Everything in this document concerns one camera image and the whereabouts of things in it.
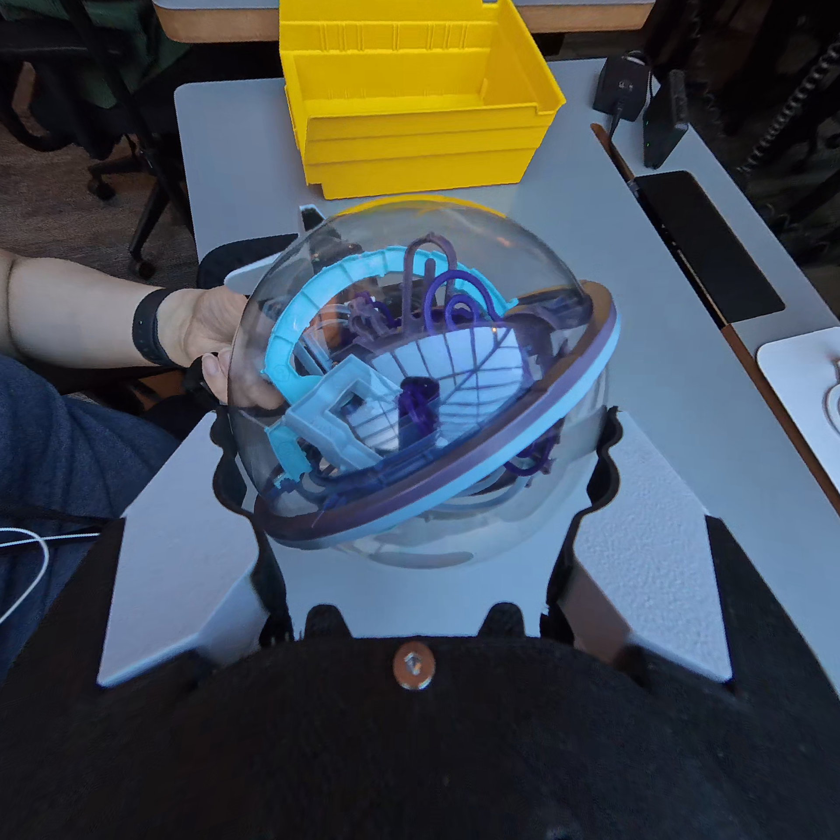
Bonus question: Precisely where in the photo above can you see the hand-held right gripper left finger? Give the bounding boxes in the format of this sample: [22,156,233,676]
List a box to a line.
[96,412,295,688]

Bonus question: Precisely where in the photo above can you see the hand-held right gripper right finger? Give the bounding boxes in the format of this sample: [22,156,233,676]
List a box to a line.
[540,406,734,683]

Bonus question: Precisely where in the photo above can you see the clear plastic maze ball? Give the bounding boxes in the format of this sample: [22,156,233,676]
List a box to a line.
[228,195,621,568]

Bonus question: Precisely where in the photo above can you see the person's left forearm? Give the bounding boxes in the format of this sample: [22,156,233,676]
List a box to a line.
[0,248,142,368]

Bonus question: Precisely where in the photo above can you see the black wrist band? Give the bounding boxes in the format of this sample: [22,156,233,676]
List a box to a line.
[133,287,179,368]

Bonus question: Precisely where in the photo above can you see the yellow plastic bin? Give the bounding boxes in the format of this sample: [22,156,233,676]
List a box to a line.
[279,0,567,200]

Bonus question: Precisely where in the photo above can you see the person's blue jeans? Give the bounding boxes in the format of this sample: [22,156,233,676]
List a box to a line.
[0,354,181,683]

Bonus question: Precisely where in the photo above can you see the black office chair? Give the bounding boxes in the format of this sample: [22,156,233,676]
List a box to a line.
[0,0,198,280]

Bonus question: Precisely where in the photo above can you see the wooden edged office desk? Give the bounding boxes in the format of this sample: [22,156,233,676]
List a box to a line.
[154,0,657,43]

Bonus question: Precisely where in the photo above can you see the white document stand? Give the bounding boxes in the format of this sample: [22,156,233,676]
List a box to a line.
[756,327,840,494]

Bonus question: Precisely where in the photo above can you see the green jacket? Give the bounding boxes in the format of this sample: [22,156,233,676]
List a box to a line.
[79,0,191,89]

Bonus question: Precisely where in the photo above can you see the black mouse pad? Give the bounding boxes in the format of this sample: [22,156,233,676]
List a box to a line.
[635,171,786,329]

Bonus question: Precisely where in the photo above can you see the white cable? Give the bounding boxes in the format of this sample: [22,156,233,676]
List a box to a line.
[0,525,106,627]

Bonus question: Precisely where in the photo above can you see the black charger with cable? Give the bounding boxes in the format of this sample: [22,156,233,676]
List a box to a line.
[592,51,652,142]

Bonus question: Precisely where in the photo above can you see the black coiled cable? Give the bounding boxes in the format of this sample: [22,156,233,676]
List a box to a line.
[735,39,840,178]

